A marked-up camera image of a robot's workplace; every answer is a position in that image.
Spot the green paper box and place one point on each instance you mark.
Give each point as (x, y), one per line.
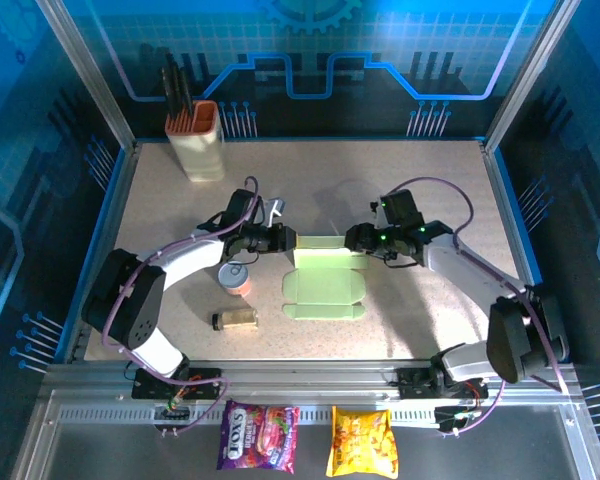
(325, 290)

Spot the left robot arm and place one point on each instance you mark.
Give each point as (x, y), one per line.
(130, 305)

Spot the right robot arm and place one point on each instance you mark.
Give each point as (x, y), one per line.
(510, 325)

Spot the pink can with pull tab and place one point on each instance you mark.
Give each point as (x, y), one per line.
(235, 280)

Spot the glass jar with black lid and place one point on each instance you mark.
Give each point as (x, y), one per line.
(237, 318)

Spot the cream knife block orange top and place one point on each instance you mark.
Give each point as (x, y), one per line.
(202, 150)

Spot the purple candy bag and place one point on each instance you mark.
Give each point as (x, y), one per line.
(255, 435)

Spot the yellow snack bag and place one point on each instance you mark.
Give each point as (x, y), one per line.
(362, 442)

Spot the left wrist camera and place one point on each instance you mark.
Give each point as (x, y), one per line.
(274, 207)

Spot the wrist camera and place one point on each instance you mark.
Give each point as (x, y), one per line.
(378, 214)
(274, 207)

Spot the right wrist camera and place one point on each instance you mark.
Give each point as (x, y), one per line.
(378, 214)

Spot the side rail with blue trim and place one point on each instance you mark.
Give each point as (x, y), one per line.
(504, 200)
(116, 200)

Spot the aluminium table rail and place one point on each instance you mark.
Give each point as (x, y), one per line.
(305, 380)

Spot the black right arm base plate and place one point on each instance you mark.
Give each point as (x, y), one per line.
(415, 385)

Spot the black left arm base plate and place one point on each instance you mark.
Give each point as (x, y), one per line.
(205, 385)

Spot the aluminium upright post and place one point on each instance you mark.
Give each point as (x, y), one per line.
(87, 75)
(530, 75)

